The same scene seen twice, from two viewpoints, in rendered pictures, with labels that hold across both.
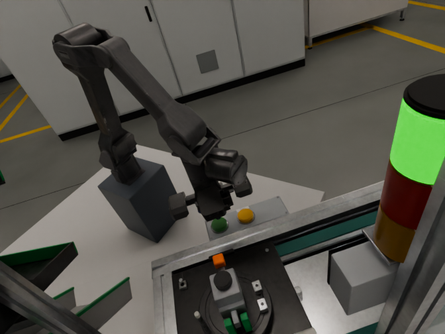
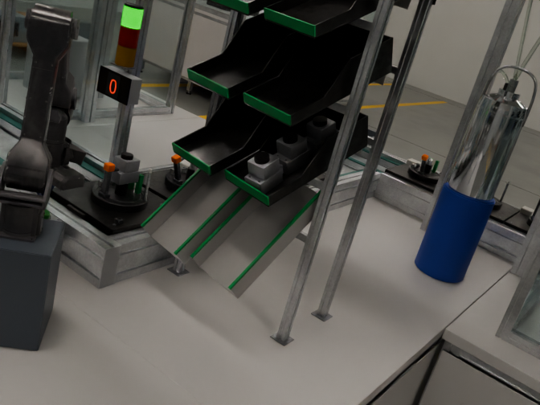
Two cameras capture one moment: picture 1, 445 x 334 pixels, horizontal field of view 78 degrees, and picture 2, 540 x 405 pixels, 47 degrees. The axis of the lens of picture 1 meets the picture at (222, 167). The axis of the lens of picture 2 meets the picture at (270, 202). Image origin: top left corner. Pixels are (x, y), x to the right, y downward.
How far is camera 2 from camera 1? 168 cm
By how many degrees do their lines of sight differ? 112
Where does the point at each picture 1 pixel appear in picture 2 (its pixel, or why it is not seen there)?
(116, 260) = (96, 340)
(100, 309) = (182, 193)
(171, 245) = not seen: hidden behind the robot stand
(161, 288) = (125, 239)
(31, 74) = not seen: outside the picture
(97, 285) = (137, 343)
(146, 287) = (113, 300)
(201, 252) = (75, 225)
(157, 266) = (107, 245)
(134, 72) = not seen: hidden behind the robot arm
